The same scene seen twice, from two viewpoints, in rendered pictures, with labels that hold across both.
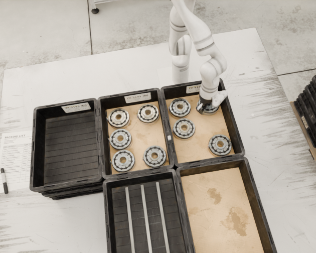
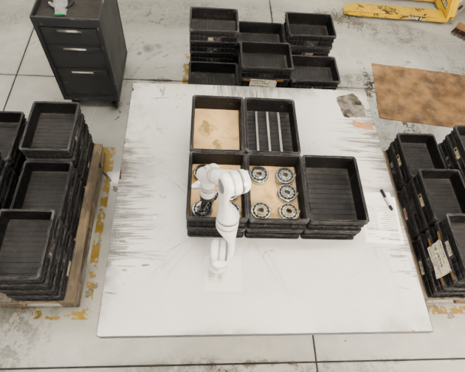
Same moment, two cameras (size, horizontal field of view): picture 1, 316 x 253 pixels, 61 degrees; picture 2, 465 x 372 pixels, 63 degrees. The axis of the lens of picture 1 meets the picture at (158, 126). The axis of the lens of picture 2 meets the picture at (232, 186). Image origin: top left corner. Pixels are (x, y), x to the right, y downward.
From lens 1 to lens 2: 1.64 m
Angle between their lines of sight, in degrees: 57
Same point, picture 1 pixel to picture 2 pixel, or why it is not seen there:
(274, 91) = (120, 238)
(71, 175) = (326, 176)
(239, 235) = (207, 121)
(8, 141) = (395, 235)
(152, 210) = (264, 144)
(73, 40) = not seen: outside the picture
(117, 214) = (289, 145)
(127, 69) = (277, 299)
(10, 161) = (387, 215)
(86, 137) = (317, 204)
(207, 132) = not seen: hidden behind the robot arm
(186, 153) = not seen: hidden behind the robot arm
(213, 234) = (224, 124)
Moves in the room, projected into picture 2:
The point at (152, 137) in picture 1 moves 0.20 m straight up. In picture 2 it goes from (258, 193) to (264, 173)
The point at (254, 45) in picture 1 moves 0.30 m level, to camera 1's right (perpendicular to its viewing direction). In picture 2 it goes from (112, 303) to (47, 300)
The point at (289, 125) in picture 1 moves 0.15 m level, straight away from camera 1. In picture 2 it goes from (125, 201) to (99, 214)
